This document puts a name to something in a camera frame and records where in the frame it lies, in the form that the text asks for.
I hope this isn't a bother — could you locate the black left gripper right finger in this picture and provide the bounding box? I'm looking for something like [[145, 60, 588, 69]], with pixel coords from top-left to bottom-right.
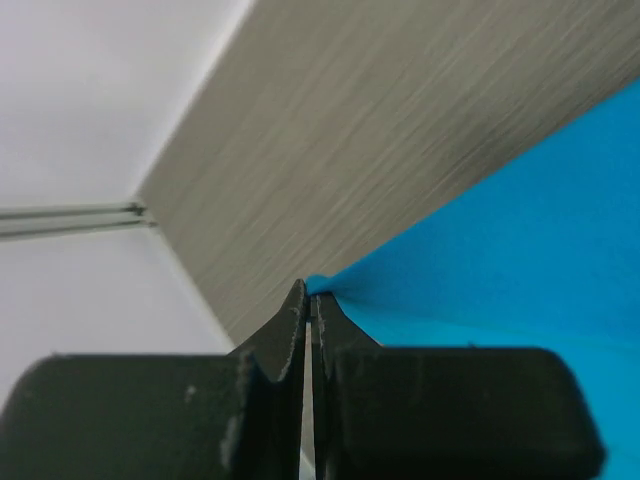
[[310, 294, 605, 479]]

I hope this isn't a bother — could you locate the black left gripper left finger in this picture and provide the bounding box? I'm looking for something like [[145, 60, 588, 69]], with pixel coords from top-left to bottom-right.
[[1, 281, 308, 479]]

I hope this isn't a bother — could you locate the blue t shirt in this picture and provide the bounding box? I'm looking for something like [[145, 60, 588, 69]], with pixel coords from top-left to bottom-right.
[[307, 84, 639, 479]]

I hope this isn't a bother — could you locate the aluminium frame post left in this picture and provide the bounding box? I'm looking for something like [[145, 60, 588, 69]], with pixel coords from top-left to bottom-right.
[[1, 201, 157, 241]]

